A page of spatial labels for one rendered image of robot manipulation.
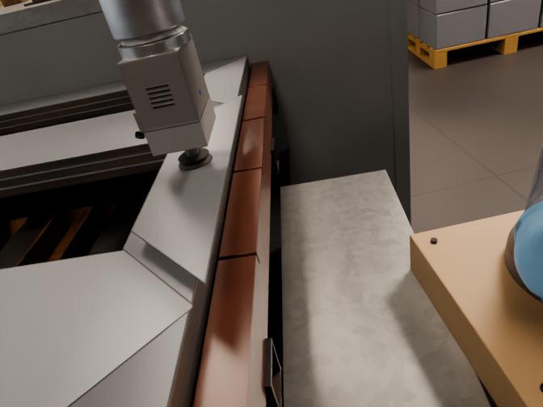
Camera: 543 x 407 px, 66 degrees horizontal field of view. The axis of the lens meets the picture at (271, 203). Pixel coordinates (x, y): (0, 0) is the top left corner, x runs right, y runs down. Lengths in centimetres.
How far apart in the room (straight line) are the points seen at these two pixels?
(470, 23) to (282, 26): 248
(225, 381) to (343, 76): 89
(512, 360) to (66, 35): 108
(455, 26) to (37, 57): 277
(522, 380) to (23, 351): 41
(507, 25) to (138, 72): 325
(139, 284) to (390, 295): 32
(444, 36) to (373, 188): 268
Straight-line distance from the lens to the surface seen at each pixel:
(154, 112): 46
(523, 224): 29
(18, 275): 50
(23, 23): 121
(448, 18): 336
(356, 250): 63
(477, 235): 57
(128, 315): 37
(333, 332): 53
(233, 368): 34
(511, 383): 44
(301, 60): 108
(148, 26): 44
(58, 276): 46
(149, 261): 42
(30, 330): 42
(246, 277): 40
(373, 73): 111
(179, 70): 44
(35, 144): 87
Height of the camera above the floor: 109
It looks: 33 degrees down
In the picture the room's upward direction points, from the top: 14 degrees counter-clockwise
